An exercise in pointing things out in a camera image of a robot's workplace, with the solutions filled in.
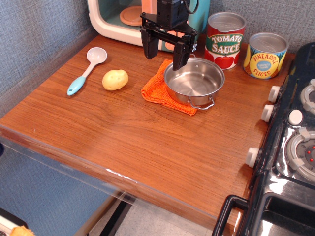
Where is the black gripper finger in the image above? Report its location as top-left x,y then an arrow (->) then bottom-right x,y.
141,27 -> 159,59
173,42 -> 190,71

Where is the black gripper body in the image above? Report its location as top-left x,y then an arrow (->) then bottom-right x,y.
140,0 -> 198,51

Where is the stainless steel pot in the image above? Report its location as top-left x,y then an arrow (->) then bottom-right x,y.
163,58 -> 225,110

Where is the orange knitted cloth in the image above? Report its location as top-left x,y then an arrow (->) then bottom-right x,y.
141,59 -> 197,116

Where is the teal toy microwave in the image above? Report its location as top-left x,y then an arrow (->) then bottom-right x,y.
87,0 -> 210,52

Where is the tomato sauce can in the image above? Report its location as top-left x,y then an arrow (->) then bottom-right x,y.
204,12 -> 247,70

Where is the yellow toy potato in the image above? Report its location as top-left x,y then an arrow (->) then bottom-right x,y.
102,69 -> 128,91

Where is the pineapple slices can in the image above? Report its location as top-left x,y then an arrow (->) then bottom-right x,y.
243,32 -> 289,79

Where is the white stove knob upper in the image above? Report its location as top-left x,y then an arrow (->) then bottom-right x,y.
268,86 -> 281,103

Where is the white stove knob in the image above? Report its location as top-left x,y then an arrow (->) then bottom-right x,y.
245,147 -> 259,168
261,104 -> 274,122
268,86 -> 281,103

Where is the white stove knob middle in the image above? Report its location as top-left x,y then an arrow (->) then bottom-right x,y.
261,104 -> 274,122

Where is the white stove knob lower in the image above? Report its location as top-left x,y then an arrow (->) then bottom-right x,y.
245,147 -> 259,168

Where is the black toy stove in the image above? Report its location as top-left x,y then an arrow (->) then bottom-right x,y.
213,42 -> 315,236

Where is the orange object bottom left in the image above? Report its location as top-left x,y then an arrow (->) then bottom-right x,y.
10,226 -> 35,236

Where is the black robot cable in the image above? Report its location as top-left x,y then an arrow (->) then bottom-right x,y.
181,0 -> 199,15

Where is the white spoon teal handle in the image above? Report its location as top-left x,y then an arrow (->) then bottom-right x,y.
66,47 -> 107,96

